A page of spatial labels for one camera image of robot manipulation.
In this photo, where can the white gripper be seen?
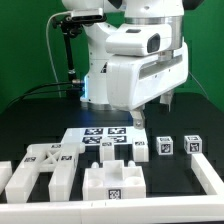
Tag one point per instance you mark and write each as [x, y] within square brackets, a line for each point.
[133, 81]

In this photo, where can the white chair seat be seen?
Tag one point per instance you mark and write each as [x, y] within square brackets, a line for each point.
[113, 180]

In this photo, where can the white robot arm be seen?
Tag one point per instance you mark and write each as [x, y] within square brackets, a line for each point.
[162, 16]

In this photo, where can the white tag sheet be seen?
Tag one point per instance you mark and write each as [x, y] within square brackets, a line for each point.
[91, 136]

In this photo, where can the white tagged cube left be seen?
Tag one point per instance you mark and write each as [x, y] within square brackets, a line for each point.
[164, 145]

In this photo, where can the white tagged cube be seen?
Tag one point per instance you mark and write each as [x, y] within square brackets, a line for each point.
[164, 145]
[192, 144]

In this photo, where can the white tagged cube right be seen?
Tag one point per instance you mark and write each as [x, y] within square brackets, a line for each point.
[192, 144]

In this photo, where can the white obstacle fence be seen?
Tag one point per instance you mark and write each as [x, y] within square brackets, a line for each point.
[179, 209]

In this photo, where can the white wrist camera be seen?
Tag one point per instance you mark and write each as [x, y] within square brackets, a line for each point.
[133, 41]

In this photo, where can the white chair back frame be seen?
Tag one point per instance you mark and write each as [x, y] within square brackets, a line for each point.
[59, 159]

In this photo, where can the grey camera on stand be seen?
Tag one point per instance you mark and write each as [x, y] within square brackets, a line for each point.
[87, 14]

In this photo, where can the black camera stand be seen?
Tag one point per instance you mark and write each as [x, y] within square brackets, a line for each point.
[69, 30]

